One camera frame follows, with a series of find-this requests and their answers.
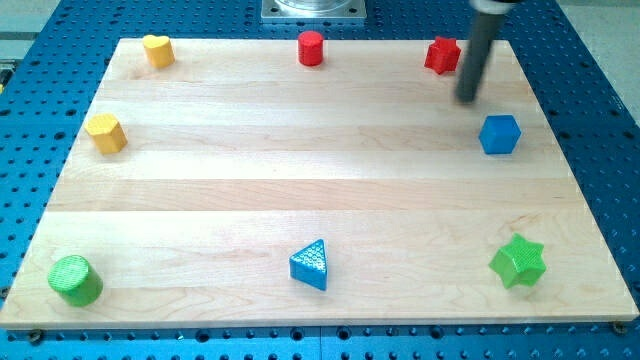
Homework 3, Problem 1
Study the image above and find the red star block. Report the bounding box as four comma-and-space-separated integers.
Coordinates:
424, 36, 461, 75

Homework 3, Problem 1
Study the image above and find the green star block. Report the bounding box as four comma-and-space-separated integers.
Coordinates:
489, 233, 547, 289

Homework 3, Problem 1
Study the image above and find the wooden board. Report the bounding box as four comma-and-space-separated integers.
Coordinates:
1, 38, 638, 329

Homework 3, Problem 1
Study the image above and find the blue triangle block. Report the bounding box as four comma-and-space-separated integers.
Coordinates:
289, 239, 328, 291

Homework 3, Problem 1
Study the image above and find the red cylinder block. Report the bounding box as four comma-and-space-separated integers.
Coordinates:
297, 31, 324, 66

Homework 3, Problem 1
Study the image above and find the blue hexagon block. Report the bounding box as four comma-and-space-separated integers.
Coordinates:
478, 115, 521, 155

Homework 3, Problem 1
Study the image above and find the yellow heart block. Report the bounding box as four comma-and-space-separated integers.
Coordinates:
142, 34, 175, 69

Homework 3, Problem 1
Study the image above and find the yellow hexagon block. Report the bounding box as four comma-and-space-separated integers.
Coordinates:
84, 113, 128, 154

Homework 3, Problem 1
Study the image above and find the grey pusher rod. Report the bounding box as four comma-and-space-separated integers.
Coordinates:
454, 0, 520, 104

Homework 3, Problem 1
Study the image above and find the green cylinder block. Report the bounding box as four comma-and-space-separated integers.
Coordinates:
47, 255, 103, 307

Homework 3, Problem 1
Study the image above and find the blue perforated table plate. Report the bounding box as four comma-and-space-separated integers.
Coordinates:
1, 0, 639, 359

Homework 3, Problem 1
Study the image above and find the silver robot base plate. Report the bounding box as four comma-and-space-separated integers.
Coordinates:
261, 0, 367, 21

